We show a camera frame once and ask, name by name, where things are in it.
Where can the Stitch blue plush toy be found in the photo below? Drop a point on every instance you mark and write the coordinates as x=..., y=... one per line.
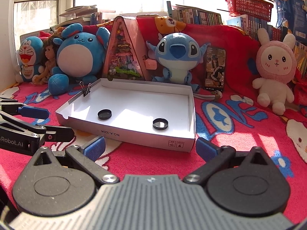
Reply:
x=178, y=53

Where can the white cardboard box tray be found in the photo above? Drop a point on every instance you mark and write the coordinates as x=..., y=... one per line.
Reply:
x=134, y=106

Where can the black round cap in tray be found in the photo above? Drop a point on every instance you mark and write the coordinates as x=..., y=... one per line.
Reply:
x=104, y=114

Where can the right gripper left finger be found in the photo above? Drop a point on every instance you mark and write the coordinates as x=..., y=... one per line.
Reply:
x=83, y=158

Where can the row of books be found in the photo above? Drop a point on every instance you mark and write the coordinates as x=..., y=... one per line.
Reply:
x=193, y=15

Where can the blue round mouse plush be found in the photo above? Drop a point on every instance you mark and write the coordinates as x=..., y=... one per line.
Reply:
x=80, y=57

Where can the red Hello Kitty blanket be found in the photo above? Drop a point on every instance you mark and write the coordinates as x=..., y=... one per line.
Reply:
x=236, y=120

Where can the black ring lens in tray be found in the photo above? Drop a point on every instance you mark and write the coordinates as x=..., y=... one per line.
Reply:
x=160, y=124

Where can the pink triangular diorama house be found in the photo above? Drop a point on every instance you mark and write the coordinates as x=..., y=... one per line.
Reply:
x=127, y=52

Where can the red plastic basket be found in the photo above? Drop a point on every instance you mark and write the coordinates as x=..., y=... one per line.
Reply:
x=257, y=8

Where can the pink bunny plush toy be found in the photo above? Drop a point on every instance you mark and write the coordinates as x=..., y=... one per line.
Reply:
x=276, y=63

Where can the brown haired doll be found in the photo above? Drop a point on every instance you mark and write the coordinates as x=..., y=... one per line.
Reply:
x=48, y=60

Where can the black binder clip on tray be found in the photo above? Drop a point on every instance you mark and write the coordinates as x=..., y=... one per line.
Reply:
x=86, y=89

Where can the stack of papers books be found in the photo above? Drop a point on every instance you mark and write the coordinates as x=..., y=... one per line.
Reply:
x=85, y=15

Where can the Doraemon plush toy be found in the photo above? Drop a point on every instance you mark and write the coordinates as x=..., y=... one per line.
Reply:
x=29, y=58

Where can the blue cardboard box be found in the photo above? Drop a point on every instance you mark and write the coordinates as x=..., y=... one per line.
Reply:
x=292, y=15

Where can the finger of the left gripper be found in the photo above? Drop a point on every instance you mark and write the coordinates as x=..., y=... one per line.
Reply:
x=57, y=133
x=33, y=112

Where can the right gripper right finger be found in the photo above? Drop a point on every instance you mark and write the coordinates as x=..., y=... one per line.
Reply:
x=216, y=159

